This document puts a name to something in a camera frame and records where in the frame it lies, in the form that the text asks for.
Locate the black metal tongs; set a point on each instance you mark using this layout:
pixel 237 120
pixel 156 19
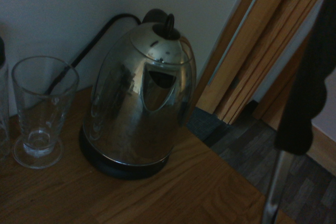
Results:
pixel 302 103

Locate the stainless steel electric kettle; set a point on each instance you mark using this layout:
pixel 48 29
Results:
pixel 136 98

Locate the wooden door frame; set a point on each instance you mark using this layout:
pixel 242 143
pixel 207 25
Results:
pixel 262 51

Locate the green lidded spice jar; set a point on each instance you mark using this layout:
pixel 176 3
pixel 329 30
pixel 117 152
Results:
pixel 4 108

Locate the black kettle base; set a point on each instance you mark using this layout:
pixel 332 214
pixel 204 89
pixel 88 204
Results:
pixel 123 169

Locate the clear footed drinking glass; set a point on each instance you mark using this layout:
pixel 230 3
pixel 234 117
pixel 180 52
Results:
pixel 44 108

